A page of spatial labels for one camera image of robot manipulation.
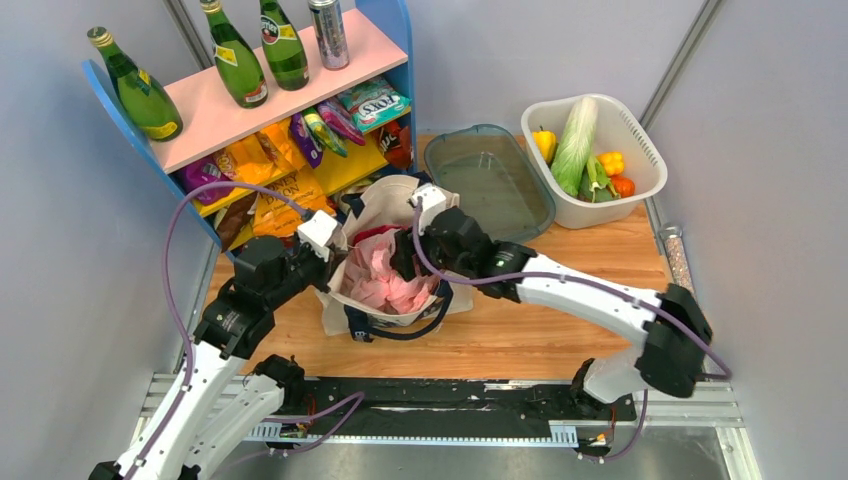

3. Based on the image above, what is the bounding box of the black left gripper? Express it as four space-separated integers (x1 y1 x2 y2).
265 229 350 309

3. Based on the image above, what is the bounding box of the pink plastic grocery bag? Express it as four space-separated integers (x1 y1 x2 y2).
341 231 439 314

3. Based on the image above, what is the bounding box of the cream canvas tote bag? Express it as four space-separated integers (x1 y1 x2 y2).
316 173 473 343

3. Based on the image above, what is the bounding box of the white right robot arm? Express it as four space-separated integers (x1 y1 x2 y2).
390 207 713 418

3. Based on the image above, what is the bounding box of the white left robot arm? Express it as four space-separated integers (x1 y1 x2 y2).
89 236 338 479

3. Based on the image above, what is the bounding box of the honey dijon chips bag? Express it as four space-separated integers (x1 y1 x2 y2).
251 166 331 238

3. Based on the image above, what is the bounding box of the red hand cooked chips bag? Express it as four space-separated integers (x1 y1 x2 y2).
351 225 402 247

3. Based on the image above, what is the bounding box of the teal transparent plastic tray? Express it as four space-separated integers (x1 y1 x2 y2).
424 124 555 243

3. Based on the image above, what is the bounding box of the purple candy packet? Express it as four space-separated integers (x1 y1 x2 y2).
289 113 323 168

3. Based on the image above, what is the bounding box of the red dark snack bag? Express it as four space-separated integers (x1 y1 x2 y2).
373 120 413 169

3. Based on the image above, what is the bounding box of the orange snack bag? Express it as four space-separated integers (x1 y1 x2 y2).
212 118 307 184

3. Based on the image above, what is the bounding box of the blue pink snack shelf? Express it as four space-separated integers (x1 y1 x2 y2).
81 0 418 256

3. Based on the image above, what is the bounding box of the purple snack bag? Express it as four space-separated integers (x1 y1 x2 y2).
176 156 233 206

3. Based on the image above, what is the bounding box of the colourful striped candy packet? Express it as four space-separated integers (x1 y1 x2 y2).
301 107 348 158

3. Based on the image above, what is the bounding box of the yellow bell pepper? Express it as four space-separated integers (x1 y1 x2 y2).
532 129 558 165

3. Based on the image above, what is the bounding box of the pink candy packet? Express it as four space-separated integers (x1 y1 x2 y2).
316 97 366 146

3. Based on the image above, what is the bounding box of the napa cabbage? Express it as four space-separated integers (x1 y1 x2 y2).
551 96 598 197

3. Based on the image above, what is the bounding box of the teal foxs candy bag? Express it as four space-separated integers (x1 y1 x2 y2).
337 76 411 132

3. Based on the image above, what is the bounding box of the green leafy vegetable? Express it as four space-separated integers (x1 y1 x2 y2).
578 157 620 203

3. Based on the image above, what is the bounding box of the small yellow orange pepper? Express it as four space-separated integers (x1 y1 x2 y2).
597 151 625 177

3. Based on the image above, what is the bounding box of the orange tomato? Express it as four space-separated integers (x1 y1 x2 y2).
610 175 635 198

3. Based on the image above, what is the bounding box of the green glass bottle middle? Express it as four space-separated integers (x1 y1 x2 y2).
200 0 268 109

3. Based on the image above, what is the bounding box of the green glass bottle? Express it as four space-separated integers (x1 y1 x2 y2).
86 26 184 142
200 0 268 109
260 0 309 91

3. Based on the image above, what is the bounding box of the white plastic basket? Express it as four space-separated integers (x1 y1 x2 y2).
520 93 668 229

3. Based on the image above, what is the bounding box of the green glass bottle left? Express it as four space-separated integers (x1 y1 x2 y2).
86 26 184 142

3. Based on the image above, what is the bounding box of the green glass bottle right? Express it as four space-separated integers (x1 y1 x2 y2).
260 0 309 91

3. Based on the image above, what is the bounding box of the glass tube of beads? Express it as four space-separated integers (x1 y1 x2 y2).
659 224 695 294

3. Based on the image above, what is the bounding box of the silver drink can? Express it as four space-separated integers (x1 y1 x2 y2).
308 0 350 70

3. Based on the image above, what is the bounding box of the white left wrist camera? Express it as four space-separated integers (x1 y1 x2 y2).
297 210 340 262

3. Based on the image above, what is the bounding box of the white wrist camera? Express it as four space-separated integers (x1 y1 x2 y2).
297 210 340 262
409 183 449 235

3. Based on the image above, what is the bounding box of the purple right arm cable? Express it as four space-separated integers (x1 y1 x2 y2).
411 198 733 463

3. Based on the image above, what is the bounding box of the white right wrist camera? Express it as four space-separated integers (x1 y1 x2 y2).
409 183 449 235

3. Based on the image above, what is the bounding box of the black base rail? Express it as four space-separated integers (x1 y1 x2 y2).
277 377 637 439

